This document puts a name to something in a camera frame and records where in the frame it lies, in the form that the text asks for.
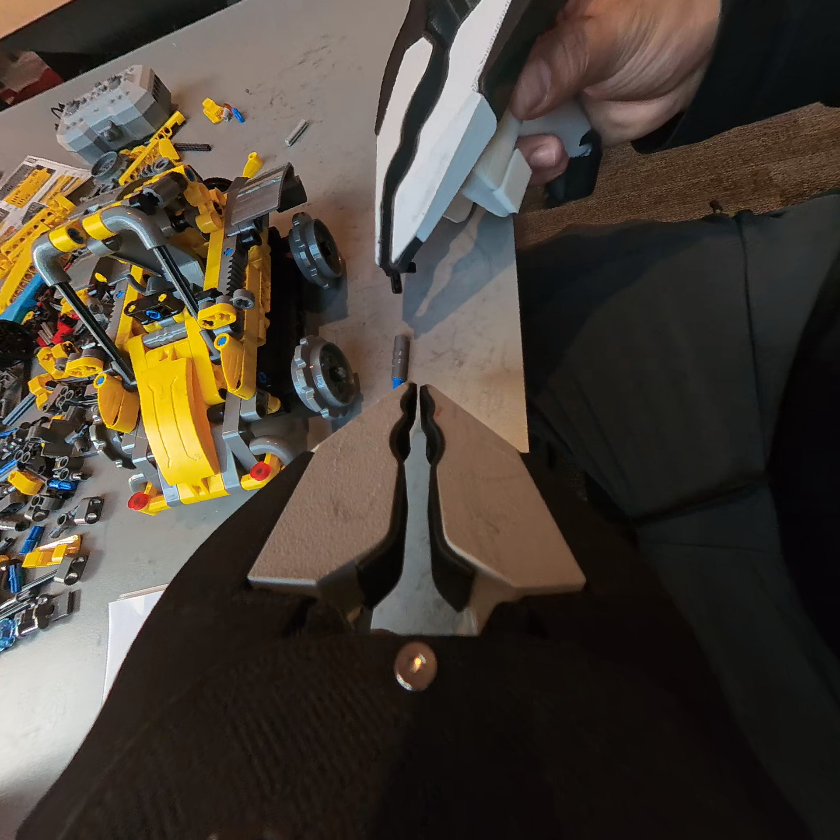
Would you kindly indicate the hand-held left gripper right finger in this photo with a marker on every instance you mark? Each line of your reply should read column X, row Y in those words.
column 505, row 525

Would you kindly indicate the small yellow toy panel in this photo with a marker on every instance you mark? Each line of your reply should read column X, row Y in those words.
column 214, row 110

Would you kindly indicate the grey toy battery hub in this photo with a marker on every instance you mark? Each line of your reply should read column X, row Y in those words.
column 112, row 112

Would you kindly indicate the toy brick instruction booklet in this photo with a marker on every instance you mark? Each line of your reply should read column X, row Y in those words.
column 131, row 637

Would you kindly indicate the person's black clothing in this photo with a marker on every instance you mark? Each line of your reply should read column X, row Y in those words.
column 709, row 460

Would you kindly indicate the yellow striped leaflet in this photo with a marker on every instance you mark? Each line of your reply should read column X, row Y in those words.
column 33, row 217

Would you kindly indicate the small yellow curved toy piece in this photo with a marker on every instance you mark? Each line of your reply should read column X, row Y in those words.
column 251, row 164

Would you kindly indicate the grey desk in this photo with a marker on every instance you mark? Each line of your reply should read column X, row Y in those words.
column 341, row 105

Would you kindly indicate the yellow toy brick vehicle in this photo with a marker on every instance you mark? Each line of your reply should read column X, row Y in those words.
column 197, row 341

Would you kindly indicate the small grey toy connector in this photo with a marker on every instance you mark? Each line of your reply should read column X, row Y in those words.
column 402, row 352

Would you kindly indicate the person's right forearm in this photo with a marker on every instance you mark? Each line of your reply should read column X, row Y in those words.
column 775, row 66

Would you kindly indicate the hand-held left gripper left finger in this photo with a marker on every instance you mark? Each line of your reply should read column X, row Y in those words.
column 341, row 519

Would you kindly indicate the pile of loose toy bricks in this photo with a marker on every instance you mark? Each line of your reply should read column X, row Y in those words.
column 40, row 499

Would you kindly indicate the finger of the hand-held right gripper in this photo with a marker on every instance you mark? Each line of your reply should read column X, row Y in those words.
column 398, row 131
column 453, row 118

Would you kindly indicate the person's right hand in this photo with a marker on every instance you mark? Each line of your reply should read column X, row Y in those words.
column 630, row 66

